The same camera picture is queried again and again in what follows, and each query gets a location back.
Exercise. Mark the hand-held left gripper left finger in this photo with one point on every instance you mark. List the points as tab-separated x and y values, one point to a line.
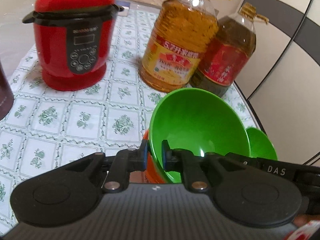
144	155

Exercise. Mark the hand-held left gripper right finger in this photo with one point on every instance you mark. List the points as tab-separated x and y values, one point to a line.
164	155

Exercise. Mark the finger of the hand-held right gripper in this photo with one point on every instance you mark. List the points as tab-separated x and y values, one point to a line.
250	162

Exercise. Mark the orange plastic bowl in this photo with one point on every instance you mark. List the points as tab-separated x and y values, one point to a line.
153	170

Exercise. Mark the green plastic bowl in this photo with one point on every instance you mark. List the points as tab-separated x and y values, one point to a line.
200	120
261	145

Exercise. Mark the person's right hand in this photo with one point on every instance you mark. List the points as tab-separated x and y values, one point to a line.
303	220

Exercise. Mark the red white printed cloth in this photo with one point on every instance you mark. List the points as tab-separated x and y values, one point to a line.
303	232

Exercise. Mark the white green floral tablecloth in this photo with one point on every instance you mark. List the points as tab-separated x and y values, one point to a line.
75	120

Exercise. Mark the red label dark oil bottle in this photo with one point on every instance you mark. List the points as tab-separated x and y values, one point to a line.
227	60

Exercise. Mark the yellow label cooking oil bottle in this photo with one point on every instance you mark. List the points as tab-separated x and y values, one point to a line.
180	45

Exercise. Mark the white grey sliding wardrobe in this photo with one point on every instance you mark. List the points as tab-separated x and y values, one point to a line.
287	55

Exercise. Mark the red electric rice cooker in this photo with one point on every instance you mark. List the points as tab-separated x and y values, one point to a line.
72	30

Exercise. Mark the brown metal thermos jar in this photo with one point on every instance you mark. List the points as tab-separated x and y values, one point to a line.
5	95

